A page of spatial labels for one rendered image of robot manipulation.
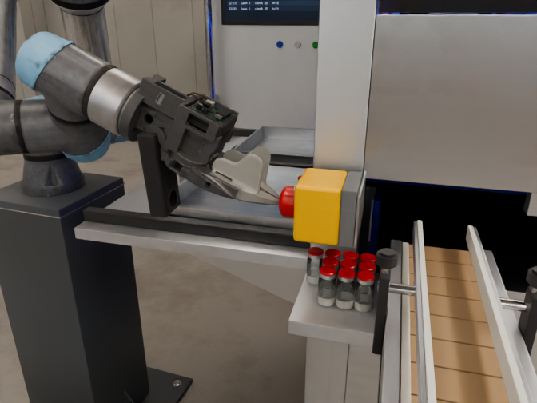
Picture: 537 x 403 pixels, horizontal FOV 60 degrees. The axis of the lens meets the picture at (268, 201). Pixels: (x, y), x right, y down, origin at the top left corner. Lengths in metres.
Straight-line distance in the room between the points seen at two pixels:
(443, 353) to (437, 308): 0.07
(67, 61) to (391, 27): 0.38
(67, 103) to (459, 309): 0.51
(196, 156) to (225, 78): 1.14
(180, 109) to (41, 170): 0.76
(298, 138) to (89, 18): 0.60
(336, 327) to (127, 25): 4.36
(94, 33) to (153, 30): 3.54
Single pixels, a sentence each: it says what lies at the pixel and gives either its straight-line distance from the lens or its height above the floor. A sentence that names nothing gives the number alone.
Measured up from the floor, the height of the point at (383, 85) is 1.13.
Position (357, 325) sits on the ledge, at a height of 0.88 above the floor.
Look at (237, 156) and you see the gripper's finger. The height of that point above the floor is 1.04.
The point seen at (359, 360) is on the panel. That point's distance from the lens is 0.76.
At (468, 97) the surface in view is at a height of 1.12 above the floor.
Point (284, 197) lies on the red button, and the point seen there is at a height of 1.01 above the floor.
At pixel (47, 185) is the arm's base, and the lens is 1.27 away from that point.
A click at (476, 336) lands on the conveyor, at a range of 0.50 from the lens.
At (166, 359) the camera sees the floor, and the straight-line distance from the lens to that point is 1.89.
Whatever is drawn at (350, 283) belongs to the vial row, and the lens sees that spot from 0.57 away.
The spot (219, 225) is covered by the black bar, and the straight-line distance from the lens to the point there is 0.74.
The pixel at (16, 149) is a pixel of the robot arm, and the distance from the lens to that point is 0.73.
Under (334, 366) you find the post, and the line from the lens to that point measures 0.77.
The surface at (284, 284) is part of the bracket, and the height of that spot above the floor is 0.78.
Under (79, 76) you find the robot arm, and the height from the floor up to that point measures 1.14.
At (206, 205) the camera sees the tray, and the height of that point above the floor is 0.88.
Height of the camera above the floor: 1.21
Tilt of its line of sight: 22 degrees down
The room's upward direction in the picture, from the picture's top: straight up
